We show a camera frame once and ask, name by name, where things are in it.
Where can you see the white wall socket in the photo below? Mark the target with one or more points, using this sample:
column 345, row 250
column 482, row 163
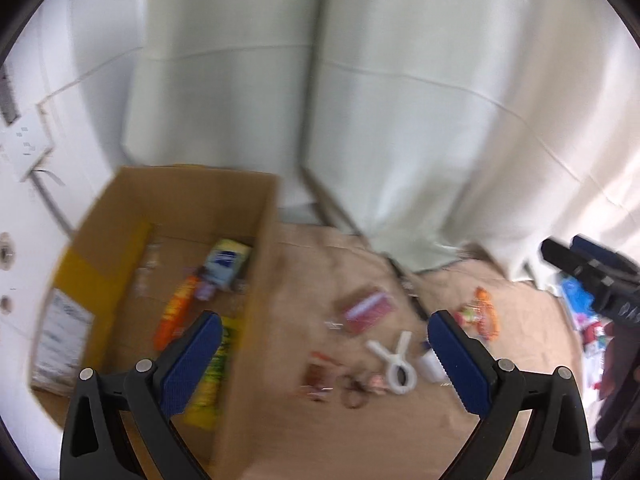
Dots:
column 25, row 143

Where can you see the white plastic clamp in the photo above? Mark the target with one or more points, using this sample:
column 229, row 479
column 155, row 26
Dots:
column 400, row 375

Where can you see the blue tissue package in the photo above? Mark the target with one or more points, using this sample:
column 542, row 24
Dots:
column 577, row 303

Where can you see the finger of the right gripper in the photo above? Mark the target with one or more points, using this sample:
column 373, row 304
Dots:
column 607, row 256
column 586, row 272

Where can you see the blue tissue pack in box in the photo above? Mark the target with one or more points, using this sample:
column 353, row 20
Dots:
column 224, row 262

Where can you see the white curtain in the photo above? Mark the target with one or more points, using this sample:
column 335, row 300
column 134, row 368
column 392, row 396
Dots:
column 429, row 126

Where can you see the white small cup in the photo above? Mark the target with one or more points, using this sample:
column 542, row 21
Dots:
column 429, row 367

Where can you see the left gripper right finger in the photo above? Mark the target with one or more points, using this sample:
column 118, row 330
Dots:
column 555, row 443

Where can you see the beige blanket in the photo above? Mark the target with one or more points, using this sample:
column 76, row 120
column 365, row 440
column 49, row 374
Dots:
column 268, row 430

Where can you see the green dragon keychain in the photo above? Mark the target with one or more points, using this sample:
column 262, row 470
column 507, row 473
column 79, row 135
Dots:
column 480, row 316

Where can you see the red snack packet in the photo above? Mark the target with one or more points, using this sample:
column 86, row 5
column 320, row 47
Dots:
column 365, row 311

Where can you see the brown small trinket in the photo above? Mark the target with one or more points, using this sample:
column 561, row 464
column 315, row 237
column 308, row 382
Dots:
column 320, row 376

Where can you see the yellow green packet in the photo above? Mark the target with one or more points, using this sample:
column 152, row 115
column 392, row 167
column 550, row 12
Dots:
column 204, row 410

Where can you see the brown cardboard box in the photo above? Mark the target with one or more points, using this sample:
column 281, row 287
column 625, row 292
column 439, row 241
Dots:
column 152, row 341

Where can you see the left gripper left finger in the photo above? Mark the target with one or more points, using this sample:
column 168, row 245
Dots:
column 95, row 441

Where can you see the orange snack packet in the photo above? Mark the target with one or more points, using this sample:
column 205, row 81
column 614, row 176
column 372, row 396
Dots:
column 174, row 314

